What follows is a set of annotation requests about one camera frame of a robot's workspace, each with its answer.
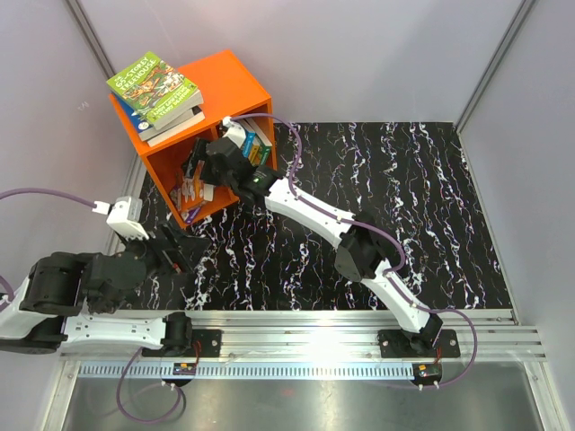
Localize purple 52-storey treehouse book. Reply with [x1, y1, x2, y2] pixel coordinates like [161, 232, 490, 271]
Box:
[181, 206, 201, 224]

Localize blue 91-storey treehouse book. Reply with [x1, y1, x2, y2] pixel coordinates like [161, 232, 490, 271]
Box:
[119, 100, 205, 147]

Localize green 104-storey treehouse book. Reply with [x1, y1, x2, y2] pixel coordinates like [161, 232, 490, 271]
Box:
[243, 119, 272, 166]

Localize black marble-pattern mat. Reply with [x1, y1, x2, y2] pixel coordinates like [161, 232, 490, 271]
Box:
[135, 122, 512, 311]

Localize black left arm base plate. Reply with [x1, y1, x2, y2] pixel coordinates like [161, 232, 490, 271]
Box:
[142, 330, 223, 358]

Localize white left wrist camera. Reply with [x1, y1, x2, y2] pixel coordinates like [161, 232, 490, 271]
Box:
[92, 196, 149, 241]

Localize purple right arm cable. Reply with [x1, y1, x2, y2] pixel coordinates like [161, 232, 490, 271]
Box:
[224, 112, 478, 391]

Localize teal 26-storey treehouse book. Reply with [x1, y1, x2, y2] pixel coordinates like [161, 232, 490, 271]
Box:
[241, 131, 255, 159]

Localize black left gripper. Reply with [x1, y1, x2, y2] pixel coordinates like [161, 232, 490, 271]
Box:
[118, 222, 211, 278]

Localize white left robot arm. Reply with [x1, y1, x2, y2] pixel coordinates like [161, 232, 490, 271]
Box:
[1, 224, 211, 356]

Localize lime 65-storey treehouse book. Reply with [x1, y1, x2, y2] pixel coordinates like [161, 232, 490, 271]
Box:
[107, 51, 204, 129]

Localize aluminium mounting rail frame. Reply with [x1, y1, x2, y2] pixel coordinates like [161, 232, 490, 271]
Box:
[60, 310, 545, 381]

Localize bright blue paperback book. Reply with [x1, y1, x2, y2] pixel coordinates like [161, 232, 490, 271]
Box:
[248, 136, 262, 166]

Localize orange two-compartment shelf box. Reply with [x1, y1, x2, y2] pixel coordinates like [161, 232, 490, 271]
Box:
[109, 49, 273, 229]

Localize orange 78-storey treehouse book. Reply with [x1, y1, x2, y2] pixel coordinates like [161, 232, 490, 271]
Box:
[169, 162, 215, 213]

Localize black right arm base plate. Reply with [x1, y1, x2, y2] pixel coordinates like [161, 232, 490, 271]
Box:
[377, 330, 461, 359]

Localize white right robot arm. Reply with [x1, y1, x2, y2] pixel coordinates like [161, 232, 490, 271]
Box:
[181, 137, 443, 356]

